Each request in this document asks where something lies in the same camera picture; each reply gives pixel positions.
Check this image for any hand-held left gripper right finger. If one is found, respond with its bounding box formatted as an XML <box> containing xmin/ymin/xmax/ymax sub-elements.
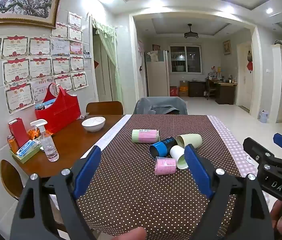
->
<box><xmin>184</xmin><ymin>144</ymin><xmax>274</xmax><ymax>240</ymax></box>

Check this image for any white cup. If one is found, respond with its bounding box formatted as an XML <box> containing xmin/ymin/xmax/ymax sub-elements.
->
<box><xmin>170</xmin><ymin>145</ymin><xmax>189</xmax><ymax>169</ymax></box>

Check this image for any tall pink and green cup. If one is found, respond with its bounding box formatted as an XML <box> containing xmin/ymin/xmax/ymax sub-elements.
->
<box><xmin>131</xmin><ymin>129</ymin><xmax>159</xmax><ymax>144</ymax></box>

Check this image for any white door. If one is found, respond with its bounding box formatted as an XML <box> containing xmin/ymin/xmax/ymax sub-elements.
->
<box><xmin>236</xmin><ymin>42</ymin><xmax>254</xmax><ymax>112</ymax></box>

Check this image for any white bowl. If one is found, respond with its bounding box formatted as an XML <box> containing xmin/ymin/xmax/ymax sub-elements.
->
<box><xmin>81</xmin><ymin>116</ymin><xmax>106</xmax><ymax>132</ymax></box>

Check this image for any orange snack packet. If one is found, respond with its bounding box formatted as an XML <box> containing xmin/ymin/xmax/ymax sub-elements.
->
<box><xmin>28</xmin><ymin>127</ymin><xmax>41</xmax><ymax>140</ymax></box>

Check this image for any red handled bag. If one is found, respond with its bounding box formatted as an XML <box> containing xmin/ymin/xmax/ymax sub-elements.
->
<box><xmin>35</xmin><ymin>83</ymin><xmax>82</xmax><ymax>135</ymax></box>

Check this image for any green door curtain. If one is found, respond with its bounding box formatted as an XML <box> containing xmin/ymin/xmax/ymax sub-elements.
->
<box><xmin>91</xmin><ymin>16</ymin><xmax>123</xmax><ymax>103</ymax></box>

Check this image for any person's left hand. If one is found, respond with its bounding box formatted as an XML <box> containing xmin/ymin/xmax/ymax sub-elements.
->
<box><xmin>110</xmin><ymin>227</ymin><xmax>147</xmax><ymax>240</ymax></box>

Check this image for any short pink cup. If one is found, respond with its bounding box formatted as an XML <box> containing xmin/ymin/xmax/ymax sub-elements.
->
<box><xmin>154</xmin><ymin>156</ymin><xmax>177</xmax><ymax>175</ymax></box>

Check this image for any red door ornament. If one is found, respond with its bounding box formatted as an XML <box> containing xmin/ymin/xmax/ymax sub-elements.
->
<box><xmin>246</xmin><ymin>50</ymin><xmax>254</xmax><ymax>73</ymax></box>

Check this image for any wall of award certificates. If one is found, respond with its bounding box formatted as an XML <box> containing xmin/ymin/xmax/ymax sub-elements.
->
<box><xmin>0</xmin><ymin>11</ymin><xmax>89</xmax><ymax>115</ymax></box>

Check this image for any dark desk chair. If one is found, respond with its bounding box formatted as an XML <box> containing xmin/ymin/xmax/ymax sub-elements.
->
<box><xmin>204</xmin><ymin>79</ymin><xmax>217</xmax><ymax>100</ymax></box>

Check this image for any white refrigerator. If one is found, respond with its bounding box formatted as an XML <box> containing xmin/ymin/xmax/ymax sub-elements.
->
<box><xmin>145</xmin><ymin>50</ymin><xmax>170</xmax><ymax>97</ymax></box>

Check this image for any brown polka dot tablecloth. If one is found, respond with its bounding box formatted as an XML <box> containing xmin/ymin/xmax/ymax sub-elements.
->
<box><xmin>77</xmin><ymin>114</ymin><xmax>245</xmax><ymax>240</ymax></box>

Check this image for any wooden chair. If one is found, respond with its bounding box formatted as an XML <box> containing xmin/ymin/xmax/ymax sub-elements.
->
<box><xmin>0</xmin><ymin>159</ymin><xmax>25</xmax><ymax>201</ymax></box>
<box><xmin>86</xmin><ymin>101</ymin><xmax>124</xmax><ymax>116</ymax></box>

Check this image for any cardboard box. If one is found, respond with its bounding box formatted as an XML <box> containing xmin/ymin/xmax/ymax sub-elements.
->
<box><xmin>179</xmin><ymin>81</ymin><xmax>189</xmax><ymax>97</ymax></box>

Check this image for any clear spray bottle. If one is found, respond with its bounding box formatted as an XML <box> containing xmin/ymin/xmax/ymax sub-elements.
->
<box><xmin>30</xmin><ymin>119</ymin><xmax>59</xmax><ymax>162</ymax></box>

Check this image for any ceiling fan lamp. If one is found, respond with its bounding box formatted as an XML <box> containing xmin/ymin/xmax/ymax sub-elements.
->
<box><xmin>184</xmin><ymin>24</ymin><xmax>198</xmax><ymax>40</ymax></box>

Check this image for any dark wooden desk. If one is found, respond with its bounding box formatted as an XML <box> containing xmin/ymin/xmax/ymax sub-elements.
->
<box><xmin>206</xmin><ymin>77</ymin><xmax>238</xmax><ymax>105</ymax></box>

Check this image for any light blue bin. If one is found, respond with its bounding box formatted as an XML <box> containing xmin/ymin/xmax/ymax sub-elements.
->
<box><xmin>259</xmin><ymin>109</ymin><xmax>269</xmax><ymax>124</ymax></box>

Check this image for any green tray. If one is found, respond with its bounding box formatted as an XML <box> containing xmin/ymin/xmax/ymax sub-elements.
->
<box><xmin>10</xmin><ymin>142</ymin><xmax>44</xmax><ymax>164</ymax></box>

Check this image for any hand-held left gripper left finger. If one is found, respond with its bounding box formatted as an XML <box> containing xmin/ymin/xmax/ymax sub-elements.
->
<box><xmin>10</xmin><ymin>145</ymin><xmax>102</xmax><ymax>240</ymax></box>

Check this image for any blue and black cup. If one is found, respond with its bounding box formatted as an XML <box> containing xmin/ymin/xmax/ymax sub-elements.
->
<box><xmin>149</xmin><ymin>137</ymin><xmax>178</xmax><ymax>159</ymax></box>

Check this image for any window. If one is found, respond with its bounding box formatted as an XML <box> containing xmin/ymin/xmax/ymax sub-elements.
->
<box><xmin>170</xmin><ymin>45</ymin><xmax>203</xmax><ymax>74</ymax></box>

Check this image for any orange can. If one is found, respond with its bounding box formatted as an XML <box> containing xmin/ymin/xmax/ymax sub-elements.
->
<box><xmin>7</xmin><ymin>135</ymin><xmax>19</xmax><ymax>151</ymax></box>

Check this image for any light green cup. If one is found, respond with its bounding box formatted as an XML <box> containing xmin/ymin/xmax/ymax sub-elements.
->
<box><xmin>176</xmin><ymin>133</ymin><xmax>203</xmax><ymax>148</ymax></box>

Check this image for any grey jacket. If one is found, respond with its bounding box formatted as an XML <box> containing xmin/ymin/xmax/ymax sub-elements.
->
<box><xmin>133</xmin><ymin>97</ymin><xmax>188</xmax><ymax>116</ymax></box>

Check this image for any blue and white tissue packet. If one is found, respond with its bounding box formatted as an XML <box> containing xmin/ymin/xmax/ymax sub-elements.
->
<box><xmin>16</xmin><ymin>140</ymin><xmax>40</xmax><ymax>158</ymax></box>

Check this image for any dark low cabinet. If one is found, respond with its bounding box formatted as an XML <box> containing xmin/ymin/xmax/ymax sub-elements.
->
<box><xmin>188</xmin><ymin>81</ymin><xmax>206</xmax><ymax>98</ymax></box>

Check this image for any wooden table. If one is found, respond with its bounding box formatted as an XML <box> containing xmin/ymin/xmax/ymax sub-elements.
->
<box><xmin>12</xmin><ymin>114</ymin><xmax>132</xmax><ymax>178</ymax></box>

